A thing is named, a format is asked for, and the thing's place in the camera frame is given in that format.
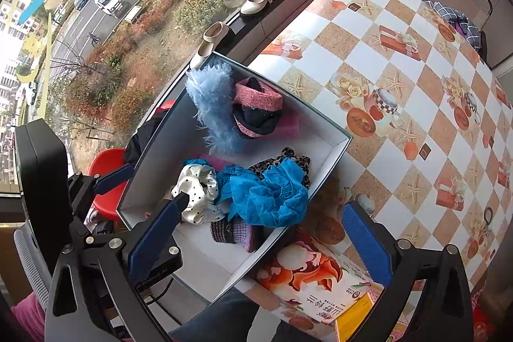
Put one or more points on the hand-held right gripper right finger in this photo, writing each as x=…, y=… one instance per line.
x=366, y=242

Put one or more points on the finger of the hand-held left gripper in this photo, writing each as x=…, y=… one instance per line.
x=181, y=201
x=114, y=177

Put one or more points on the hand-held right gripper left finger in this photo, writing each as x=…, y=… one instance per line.
x=154, y=242

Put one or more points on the white polka dot scrunchie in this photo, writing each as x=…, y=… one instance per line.
x=196, y=193

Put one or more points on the dark box with white inside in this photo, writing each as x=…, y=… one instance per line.
x=200, y=262

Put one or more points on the leopard print scrunchie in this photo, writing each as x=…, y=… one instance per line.
x=264, y=165

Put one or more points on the large blue fabric scrunchie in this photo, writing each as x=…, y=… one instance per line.
x=276, y=201

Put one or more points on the blue fluffy scrunchie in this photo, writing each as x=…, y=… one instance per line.
x=212, y=105

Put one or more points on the pink and black knit band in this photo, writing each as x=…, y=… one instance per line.
x=256, y=97

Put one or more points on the red plastic stool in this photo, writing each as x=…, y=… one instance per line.
x=108, y=165

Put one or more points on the black cloth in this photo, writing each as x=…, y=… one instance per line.
x=144, y=137

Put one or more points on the floral printed carton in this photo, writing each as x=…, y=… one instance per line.
x=312, y=278

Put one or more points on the person's jeans leg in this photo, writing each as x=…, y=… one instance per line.
x=224, y=314

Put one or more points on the red patterned cushion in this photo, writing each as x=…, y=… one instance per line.
x=483, y=322

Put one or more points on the pink garment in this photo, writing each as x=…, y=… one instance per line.
x=28, y=320

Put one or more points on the plaid cloth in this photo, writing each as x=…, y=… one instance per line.
x=465, y=23

